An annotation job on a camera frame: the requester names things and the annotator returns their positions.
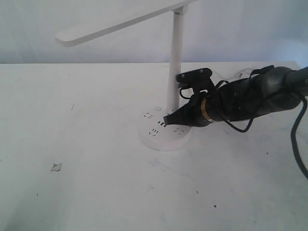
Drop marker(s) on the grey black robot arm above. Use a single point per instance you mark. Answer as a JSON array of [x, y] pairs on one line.
[[268, 90]]

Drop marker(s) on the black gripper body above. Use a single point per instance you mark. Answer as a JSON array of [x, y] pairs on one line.
[[237, 100]]

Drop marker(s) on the torn tape scrap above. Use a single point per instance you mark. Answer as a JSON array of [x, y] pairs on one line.
[[56, 167]]

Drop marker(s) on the white desk lamp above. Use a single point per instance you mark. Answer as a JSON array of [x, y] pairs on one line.
[[152, 130]]

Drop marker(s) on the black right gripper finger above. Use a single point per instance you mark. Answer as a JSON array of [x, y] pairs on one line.
[[188, 108]]

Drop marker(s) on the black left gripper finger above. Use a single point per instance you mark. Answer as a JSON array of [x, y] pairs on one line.
[[189, 118]]

